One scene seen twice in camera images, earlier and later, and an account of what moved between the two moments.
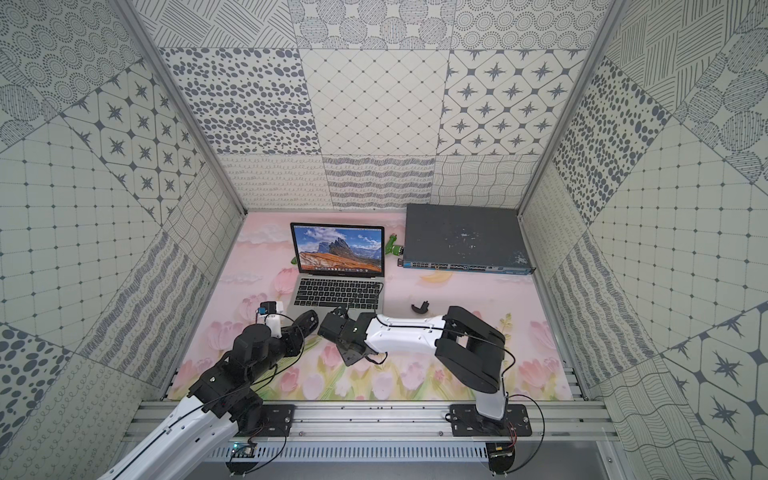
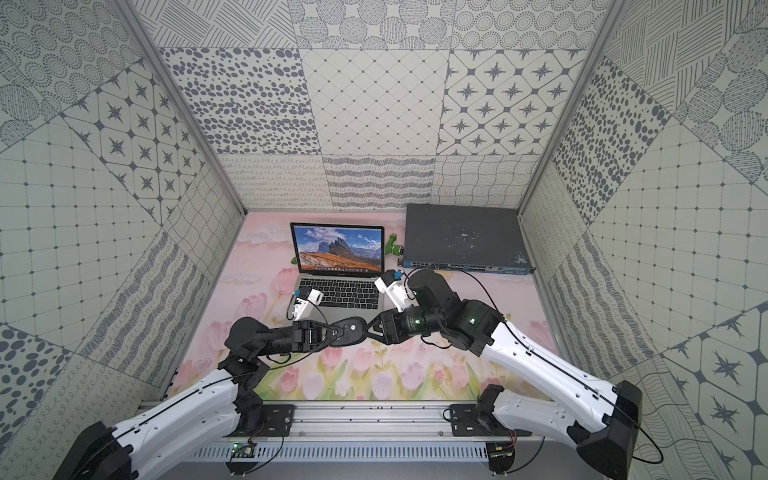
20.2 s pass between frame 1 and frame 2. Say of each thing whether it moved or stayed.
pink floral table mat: stayed
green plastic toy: stayed
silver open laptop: stayed
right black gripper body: moved
